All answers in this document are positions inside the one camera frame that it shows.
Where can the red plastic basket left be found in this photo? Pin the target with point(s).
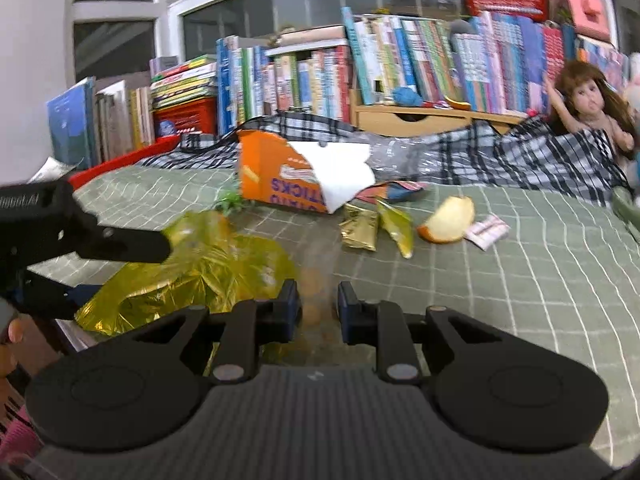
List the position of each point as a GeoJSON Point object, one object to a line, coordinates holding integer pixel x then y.
{"type": "Point", "coordinates": [195, 116]}

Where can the clear crumpled plastic bag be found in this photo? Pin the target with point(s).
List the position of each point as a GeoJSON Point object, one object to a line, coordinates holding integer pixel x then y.
{"type": "Point", "coordinates": [403, 160]}

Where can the brown haired doll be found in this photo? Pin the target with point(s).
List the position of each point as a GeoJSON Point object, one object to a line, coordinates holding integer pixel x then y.
{"type": "Point", "coordinates": [581, 99]}

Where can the pink striped sleeve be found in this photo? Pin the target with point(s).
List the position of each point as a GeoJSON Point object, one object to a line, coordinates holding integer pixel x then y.
{"type": "Point", "coordinates": [20, 440]}

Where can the colourful small snack wrapper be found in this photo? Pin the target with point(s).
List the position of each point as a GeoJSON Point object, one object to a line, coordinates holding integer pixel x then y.
{"type": "Point", "coordinates": [395, 191]}

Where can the green plastic wrapper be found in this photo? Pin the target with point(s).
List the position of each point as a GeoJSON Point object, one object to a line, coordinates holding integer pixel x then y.
{"type": "Point", "coordinates": [231, 202]}

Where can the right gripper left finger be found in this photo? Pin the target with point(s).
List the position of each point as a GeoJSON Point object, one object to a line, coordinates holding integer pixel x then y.
{"type": "Point", "coordinates": [139, 387]}

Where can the orange peel piece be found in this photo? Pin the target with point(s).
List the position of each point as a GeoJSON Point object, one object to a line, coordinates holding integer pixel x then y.
{"type": "Point", "coordinates": [449, 222]}

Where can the small white striped wrapper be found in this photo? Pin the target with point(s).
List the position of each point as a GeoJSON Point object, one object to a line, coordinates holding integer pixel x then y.
{"type": "Point", "coordinates": [485, 233]}

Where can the red bed rail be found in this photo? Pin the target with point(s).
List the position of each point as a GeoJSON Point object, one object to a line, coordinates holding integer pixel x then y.
{"type": "Point", "coordinates": [161, 146]}

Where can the large yellow foil bag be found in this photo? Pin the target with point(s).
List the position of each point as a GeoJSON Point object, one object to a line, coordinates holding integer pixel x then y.
{"type": "Point", "coordinates": [211, 265]}

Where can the stack of flat books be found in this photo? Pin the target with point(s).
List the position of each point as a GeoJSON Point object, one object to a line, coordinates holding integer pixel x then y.
{"type": "Point", "coordinates": [189, 81]}

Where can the black white plaid blanket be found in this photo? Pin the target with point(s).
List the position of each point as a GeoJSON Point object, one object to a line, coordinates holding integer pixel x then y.
{"type": "Point", "coordinates": [529, 156]}

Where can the wooden drawer organizer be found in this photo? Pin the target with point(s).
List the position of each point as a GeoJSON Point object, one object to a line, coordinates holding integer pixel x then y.
{"type": "Point", "coordinates": [408, 122]}

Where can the blue yarn ball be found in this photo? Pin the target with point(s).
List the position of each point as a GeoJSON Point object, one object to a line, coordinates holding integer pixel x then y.
{"type": "Point", "coordinates": [406, 97]}

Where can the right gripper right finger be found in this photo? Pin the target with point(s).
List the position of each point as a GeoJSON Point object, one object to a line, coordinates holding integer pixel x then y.
{"type": "Point", "coordinates": [491, 387]}

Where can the orange potato sticks box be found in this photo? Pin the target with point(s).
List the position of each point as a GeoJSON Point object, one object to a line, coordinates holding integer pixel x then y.
{"type": "Point", "coordinates": [305, 175]}

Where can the gold foil wrapper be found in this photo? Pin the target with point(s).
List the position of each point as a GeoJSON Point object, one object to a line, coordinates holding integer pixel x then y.
{"type": "Point", "coordinates": [359, 229]}

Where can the row of upright books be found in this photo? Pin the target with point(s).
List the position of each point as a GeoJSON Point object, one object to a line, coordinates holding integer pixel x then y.
{"type": "Point", "coordinates": [491, 63]}

